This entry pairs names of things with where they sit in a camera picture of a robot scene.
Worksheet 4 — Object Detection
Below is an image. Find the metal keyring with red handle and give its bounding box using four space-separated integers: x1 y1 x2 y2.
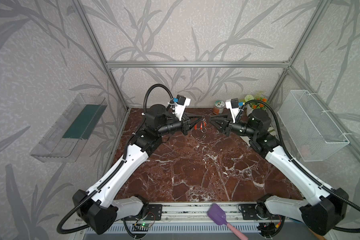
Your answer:
194 120 207 142

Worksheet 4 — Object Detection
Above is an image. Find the key with red tag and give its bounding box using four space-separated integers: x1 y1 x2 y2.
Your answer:
200 120 207 133

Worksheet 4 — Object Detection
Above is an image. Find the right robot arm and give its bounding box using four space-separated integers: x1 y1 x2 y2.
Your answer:
210 109 347 236

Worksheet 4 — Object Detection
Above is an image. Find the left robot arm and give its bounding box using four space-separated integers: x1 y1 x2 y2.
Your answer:
58 104 204 235

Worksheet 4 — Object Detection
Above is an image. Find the white pot with flowers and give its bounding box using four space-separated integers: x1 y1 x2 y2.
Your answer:
244 92 269 115

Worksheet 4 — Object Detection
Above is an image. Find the purple pink toy shovel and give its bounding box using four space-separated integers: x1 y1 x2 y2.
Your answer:
207 203 248 240

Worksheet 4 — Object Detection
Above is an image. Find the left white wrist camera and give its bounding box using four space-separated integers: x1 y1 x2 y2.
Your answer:
169 95 191 121

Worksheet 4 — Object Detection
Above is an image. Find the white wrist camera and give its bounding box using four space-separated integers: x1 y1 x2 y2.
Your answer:
169 95 191 121
225 98 245 123

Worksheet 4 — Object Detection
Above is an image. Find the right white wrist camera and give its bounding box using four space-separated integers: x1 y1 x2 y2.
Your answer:
225 98 245 123

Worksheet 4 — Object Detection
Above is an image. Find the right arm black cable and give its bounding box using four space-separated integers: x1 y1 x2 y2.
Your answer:
235 99 360 234

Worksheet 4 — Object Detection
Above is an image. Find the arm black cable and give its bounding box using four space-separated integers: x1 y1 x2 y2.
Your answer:
235 99 360 234
56 83 175 235

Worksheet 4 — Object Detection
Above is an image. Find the white wire mesh basket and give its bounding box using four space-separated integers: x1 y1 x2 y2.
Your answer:
278 90 350 162

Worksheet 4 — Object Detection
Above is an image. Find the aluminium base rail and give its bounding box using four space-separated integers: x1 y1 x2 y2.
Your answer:
74 201 328 224

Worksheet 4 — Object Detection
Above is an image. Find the clear plastic wall shelf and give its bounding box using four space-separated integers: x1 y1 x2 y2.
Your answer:
30 94 108 163

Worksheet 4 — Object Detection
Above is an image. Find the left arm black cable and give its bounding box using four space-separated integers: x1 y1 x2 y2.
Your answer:
56 83 175 235

